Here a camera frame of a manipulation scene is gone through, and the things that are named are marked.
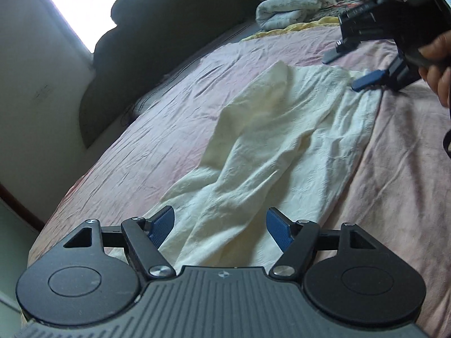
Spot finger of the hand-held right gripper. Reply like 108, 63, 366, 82
322, 38, 363, 65
351, 70, 389, 91

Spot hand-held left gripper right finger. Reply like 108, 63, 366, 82
266, 207, 382, 278

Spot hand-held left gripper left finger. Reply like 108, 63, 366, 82
63, 206, 177, 279

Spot cream pants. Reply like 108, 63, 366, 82
106, 60, 383, 272

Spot person's right hand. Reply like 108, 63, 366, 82
419, 29, 451, 108

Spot yellow cloth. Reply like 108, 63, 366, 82
241, 16, 342, 43

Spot floral rumpled quilt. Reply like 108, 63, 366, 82
255, 0, 409, 30

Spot pink bed sheet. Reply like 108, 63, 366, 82
26, 25, 451, 338

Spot green glass wardrobe door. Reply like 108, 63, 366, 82
0, 200, 40, 312

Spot dark scalloped headboard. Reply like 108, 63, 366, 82
78, 0, 263, 150

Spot window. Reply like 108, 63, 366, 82
43, 0, 128, 57

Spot dark cable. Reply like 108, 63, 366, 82
119, 100, 143, 128

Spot brown wooden door frame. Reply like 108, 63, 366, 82
0, 182, 46, 234

